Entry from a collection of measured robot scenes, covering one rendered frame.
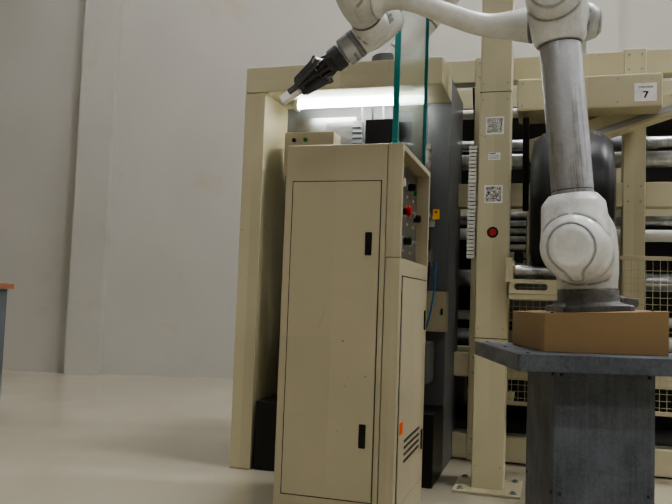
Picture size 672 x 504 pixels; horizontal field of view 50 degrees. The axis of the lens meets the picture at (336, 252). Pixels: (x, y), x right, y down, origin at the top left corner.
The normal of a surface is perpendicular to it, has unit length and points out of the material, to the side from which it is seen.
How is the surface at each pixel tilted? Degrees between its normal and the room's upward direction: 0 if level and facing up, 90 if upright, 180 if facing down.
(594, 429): 90
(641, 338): 90
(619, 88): 90
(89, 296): 90
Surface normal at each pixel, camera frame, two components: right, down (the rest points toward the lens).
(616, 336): 0.00, -0.07
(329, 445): -0.28, -0.07
